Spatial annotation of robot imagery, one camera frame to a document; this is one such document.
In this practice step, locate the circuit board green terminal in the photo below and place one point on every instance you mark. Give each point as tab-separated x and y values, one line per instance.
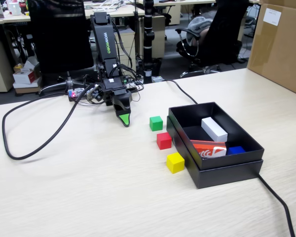
132	85

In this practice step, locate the black pole white rings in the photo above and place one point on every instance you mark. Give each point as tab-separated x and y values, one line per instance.
148	49

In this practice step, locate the yellow cube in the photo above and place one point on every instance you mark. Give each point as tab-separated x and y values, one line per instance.
175	163

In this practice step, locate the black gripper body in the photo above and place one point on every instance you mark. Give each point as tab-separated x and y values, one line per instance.
113	86

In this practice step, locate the large cardboard box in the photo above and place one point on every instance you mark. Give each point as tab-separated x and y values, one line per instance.
278	49

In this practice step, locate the black mesh office chair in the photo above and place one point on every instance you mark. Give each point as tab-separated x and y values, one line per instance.
59	37

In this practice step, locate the beige office desk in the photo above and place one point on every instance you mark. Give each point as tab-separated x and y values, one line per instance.
14	18
125	11

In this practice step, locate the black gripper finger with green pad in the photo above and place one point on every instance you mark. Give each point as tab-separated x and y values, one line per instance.
124	119

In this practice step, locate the green cube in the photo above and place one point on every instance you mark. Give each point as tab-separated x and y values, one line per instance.
156	123

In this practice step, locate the cola bottle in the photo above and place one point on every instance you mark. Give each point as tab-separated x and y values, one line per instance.
23	7

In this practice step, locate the brown flat carton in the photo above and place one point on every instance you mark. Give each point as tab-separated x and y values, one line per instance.
27	89

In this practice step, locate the small white red carton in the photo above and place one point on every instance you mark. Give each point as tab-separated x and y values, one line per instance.
23	77

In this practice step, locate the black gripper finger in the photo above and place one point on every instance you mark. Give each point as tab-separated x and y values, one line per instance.
123	101

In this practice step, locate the orange white carton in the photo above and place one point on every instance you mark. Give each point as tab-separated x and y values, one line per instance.
207	148

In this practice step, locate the circuit board red LED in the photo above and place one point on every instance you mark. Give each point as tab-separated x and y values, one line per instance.
72	94

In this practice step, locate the grey cloth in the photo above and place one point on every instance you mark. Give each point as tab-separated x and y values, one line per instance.
199	24

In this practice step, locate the blue cube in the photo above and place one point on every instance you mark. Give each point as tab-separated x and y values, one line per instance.
235	150

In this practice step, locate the white open carton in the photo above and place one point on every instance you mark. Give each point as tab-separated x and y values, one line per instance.
30	64

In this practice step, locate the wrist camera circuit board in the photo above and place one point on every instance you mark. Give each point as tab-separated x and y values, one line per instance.
95	95

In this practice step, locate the black box tray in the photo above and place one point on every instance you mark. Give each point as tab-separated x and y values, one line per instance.
236	159

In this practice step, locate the black open box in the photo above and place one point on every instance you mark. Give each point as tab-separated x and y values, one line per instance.
224	175

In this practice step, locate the red cube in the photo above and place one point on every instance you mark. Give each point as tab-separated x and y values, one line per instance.
164	140

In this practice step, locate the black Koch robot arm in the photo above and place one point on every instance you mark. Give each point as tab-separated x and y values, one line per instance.
104	44

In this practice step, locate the white rectangular box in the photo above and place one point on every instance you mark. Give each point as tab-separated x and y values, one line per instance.
215	130

